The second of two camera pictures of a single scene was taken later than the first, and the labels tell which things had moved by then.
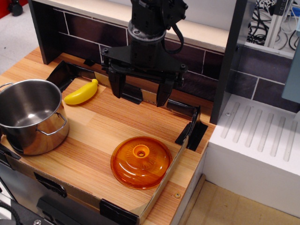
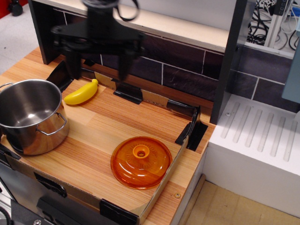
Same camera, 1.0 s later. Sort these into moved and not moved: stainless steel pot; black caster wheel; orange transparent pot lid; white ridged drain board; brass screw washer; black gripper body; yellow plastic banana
Moved: black gripper body
Not moved: stainless steel pot; white ridged drain board; orange transparent pot lid; brass screw washer; black caster wheel; yellow plastic banana
